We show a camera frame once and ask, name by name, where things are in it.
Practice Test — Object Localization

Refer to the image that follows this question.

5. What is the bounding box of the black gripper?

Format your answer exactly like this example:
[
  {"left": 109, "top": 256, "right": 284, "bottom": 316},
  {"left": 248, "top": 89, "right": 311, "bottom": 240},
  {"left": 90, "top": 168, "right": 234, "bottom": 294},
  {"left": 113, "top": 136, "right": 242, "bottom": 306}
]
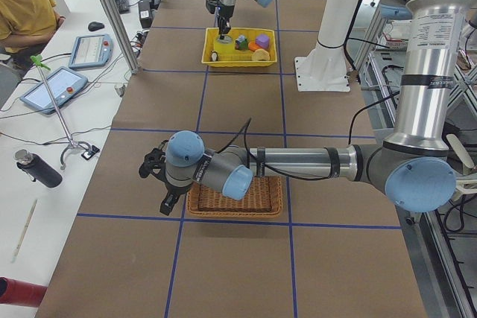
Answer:
[
  {"left": 217, "top": 3, "right": 233, "bottom": 39},
  {"left": 159, "top": 174, "right": 191, "bottom": 215}
]

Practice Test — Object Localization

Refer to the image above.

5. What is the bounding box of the yellow woven basket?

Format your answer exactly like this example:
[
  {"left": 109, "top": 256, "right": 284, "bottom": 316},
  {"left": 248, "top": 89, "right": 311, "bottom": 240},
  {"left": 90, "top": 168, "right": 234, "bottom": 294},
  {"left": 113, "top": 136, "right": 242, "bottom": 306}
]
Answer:
[{"left": 201, "top": 28, "right": 277, "bottom": 67}]

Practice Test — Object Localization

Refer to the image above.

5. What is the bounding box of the brown wicker basket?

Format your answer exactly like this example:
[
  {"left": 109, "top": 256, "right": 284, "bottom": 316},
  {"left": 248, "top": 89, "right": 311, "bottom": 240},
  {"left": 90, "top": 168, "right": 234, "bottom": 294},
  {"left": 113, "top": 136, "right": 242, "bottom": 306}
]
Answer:
[{"left": 186, "top": 177, "right": 283, "bottom": 218}]

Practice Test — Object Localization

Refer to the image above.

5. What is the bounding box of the small black labelled can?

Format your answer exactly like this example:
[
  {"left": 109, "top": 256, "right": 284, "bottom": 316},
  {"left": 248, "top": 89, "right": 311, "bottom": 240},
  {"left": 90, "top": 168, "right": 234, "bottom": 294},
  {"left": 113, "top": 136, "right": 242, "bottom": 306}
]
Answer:
[{"left": 235, "top": 34, "right": 248, "bottom": 51}]

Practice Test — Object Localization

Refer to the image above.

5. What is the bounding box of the panda figurine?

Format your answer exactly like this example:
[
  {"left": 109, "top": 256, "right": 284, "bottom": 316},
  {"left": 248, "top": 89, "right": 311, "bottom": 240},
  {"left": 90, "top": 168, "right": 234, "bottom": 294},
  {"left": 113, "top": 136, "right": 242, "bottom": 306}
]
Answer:
[{"left": 210, "top": 51, "right": 221, "bottom": 63}]

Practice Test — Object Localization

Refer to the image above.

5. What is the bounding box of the orange toy carrot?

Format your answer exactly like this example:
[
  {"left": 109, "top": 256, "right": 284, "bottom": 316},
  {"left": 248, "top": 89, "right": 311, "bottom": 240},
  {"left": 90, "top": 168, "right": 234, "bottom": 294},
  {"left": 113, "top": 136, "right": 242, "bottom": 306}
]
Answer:
[{"left": 247, "top": 42, "right": 261, "bottom": 51}]

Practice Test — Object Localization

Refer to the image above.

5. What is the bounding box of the purple foam block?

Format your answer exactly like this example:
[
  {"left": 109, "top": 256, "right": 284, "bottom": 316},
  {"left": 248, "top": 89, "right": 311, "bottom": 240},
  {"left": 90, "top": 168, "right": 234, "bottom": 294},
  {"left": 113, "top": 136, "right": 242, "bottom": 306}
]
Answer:
[{"left": 255, "top": 34, "right": 271, "bottom": 50}]

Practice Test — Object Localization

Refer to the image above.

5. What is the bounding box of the toy croissant bread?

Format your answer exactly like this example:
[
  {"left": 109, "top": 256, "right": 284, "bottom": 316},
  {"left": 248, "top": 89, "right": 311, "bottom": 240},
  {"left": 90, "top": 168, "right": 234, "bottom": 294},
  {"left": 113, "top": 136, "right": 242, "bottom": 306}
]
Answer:
[{"left": 251, "top": 48, "right": 271, "bottom": 62}]

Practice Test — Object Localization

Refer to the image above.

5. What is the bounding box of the black computer mouse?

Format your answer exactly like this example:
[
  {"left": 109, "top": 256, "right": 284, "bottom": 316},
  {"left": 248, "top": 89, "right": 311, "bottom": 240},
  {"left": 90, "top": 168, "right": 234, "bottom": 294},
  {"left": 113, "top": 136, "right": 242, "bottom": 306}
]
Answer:
[{"left": 87, "top": 22, "right": 105, "bottom": 32}]

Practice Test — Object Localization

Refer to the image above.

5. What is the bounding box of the wooden stick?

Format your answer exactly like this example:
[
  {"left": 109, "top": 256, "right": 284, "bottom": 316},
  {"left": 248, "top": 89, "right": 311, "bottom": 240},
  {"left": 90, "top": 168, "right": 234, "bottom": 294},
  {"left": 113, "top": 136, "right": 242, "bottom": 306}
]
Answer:
[{"left": 11, "top": 199, "right": 38, "bottom": 264}]

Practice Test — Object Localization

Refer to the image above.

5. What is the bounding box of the far teach pendant tablet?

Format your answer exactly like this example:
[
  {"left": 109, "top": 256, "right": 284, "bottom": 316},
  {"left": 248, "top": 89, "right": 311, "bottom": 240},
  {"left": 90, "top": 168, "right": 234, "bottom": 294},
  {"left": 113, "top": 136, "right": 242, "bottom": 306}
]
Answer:
[{"left": 68, "top": 34, "right": 113, "bottom": 70}]

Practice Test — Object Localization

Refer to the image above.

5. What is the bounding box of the teach pendant tablet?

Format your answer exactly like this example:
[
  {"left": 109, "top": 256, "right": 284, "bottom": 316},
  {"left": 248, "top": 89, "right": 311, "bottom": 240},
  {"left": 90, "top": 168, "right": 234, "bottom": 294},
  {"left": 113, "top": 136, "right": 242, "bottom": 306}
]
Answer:
[
  {"left": 20, "top": 66, "right": 88, "bottom": 115},
  {"left": 68, "top": 34, "right": 113, "bottom": 70}
]

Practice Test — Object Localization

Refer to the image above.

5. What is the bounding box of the black water bottle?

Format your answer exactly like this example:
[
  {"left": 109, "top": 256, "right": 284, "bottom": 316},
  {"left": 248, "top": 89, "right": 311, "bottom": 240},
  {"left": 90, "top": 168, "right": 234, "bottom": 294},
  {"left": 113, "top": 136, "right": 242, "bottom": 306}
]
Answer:
[{"left": 14, "top": 149, "right": 63, "bottom": 188}]

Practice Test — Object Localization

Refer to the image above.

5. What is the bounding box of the near teach pendant tablet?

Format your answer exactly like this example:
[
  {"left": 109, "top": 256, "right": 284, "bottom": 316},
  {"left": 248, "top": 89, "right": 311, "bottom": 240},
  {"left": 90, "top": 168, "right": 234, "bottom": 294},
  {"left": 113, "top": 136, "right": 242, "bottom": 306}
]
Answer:
[{"left": 20, "top": 66, "right": 88, "bottom": 115}]

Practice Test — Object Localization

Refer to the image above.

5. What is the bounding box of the red cylinder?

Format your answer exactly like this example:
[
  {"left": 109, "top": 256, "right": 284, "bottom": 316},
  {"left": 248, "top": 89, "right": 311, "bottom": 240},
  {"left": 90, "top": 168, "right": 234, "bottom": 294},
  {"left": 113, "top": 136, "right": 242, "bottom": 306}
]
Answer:
[{"left": 1, "top": 277, "right": 48, "bottom": 308}]

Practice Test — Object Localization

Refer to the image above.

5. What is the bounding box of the metal stand with green clip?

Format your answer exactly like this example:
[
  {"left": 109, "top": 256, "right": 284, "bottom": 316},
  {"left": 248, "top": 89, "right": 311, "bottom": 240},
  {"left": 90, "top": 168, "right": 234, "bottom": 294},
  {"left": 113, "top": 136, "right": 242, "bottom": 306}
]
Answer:
[{"left": 31, "top": 55, "right": 100, "bottom": 170}]

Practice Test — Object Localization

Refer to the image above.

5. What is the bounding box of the person in yellow shirt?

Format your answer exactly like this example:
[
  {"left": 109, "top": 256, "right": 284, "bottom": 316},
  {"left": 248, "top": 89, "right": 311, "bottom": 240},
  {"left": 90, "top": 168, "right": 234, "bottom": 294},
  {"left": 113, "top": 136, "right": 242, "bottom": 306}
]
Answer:
[{"left": 1, "top": 0, "right": 65, "bottom": 54}]

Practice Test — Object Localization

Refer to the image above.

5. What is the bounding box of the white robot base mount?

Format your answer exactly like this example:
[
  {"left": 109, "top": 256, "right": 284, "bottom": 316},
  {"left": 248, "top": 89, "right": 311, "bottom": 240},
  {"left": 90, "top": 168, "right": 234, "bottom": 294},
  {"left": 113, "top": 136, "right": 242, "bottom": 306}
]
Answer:
[{"left": 294, "top": 0, "right": 360, "bottom": 92}]

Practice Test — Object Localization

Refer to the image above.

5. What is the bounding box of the aluminium frame post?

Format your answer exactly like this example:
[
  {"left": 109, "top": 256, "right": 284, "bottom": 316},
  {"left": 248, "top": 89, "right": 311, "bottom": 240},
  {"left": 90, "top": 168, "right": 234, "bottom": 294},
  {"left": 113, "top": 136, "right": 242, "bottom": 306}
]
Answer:
[{"left": 99, "top": 0, "right": 139, "bottom": 74}]

